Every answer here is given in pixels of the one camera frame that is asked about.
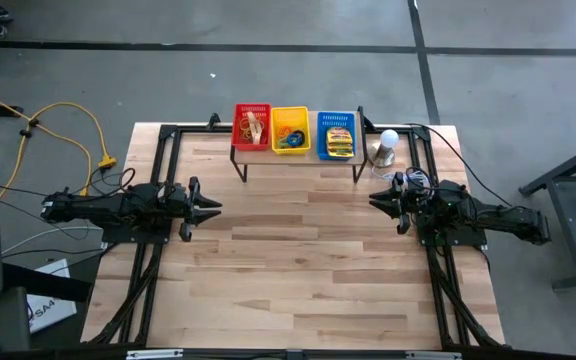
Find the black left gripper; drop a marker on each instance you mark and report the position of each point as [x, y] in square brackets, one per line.
[183, 202]

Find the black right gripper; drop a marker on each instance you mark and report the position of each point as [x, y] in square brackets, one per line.
[410, 202]

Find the red plastic basket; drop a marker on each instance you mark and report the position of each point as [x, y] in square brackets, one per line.
[238, 145]

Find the orange rubber band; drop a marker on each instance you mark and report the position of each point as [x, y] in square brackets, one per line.
[244, 134]

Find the wide tan rubber band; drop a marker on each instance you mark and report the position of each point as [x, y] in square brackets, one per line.
[254, 125]

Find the blue plastic basket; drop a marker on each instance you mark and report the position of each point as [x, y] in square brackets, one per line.
[333, 117]

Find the blue coil wristband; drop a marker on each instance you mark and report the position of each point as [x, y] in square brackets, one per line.
[294, 140]

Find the yellow plastic basket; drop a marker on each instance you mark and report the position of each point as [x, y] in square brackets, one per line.
[278, 115]

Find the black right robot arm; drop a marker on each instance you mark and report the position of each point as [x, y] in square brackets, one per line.
[498, 215]

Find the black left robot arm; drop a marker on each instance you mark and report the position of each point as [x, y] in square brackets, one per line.
[103, 207]

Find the white light bulb lamp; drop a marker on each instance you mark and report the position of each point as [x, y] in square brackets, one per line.
[389, 138]

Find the wooden shelf riser black legs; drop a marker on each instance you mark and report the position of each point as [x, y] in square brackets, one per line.
[313, 159]

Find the black flat bar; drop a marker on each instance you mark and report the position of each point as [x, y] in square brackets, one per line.
[43, 282]

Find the dark metal side table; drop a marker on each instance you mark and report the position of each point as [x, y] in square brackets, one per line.
[575, 220]

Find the white printed paper sheet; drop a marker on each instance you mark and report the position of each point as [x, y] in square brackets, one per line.
[48, 315]

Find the black metal table frame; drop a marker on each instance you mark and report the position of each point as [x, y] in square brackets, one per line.
[168, 131]

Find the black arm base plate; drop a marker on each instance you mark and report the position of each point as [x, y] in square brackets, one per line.
[473, 239]
[118, 236]

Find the silver metal bracket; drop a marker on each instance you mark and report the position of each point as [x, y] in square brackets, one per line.
[153, 354]
[433, 355]

